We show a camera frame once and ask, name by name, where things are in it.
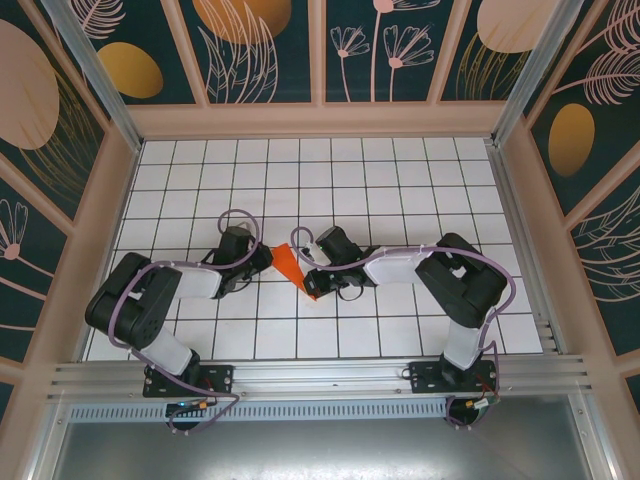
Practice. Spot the aluminium side rail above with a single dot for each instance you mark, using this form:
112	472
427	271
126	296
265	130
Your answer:
525	240

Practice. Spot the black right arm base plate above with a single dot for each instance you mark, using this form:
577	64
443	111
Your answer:
425	375

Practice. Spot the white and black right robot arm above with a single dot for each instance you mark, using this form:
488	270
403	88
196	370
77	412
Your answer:
390	267

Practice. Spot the aluminium corner post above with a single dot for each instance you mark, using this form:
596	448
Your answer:
532	75
95	75

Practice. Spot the aluminium frame bar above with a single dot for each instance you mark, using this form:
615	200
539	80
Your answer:
44	450
599	450

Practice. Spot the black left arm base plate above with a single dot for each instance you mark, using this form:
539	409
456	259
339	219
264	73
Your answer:
220	377

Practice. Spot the grey metal panel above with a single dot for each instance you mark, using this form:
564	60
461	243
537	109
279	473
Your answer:
320	450

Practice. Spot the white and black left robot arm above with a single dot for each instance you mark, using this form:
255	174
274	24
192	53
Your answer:
200	282

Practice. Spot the aluminium mounting rail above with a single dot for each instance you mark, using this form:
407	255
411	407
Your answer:
320	375

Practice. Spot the green control board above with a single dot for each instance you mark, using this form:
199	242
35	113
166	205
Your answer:
480	403
192	405

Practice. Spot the orange paper sheet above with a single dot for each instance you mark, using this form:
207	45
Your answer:
287	262

